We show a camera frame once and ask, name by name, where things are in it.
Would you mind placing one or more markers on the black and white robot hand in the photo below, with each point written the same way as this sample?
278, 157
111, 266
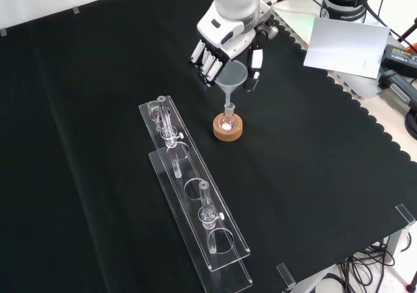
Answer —
228, 36

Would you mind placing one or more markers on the clear plastic funnel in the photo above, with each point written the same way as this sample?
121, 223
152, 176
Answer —
233, 78

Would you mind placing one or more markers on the small glass round-bottom flask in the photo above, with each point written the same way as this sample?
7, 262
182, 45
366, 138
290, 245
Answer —
226, 124

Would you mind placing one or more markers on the clear glass weighing funnel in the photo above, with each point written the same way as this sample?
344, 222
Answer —
154, 111

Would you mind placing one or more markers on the clear acrylic funnel stand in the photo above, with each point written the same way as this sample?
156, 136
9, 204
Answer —
198, 170

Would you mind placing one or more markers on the grey tape strip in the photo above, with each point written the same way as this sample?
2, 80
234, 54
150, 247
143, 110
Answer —
76, 9
3, 32

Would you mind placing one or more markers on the black bench cloth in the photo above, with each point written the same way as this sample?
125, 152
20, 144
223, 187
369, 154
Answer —
97, 143

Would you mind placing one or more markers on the black power adapter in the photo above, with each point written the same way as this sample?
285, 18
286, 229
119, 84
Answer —
402, 57

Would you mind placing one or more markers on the black tripod leg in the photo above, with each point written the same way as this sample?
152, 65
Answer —
407, 31

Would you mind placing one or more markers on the clear cloth clip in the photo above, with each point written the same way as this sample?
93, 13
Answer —
286, 275
405, 214

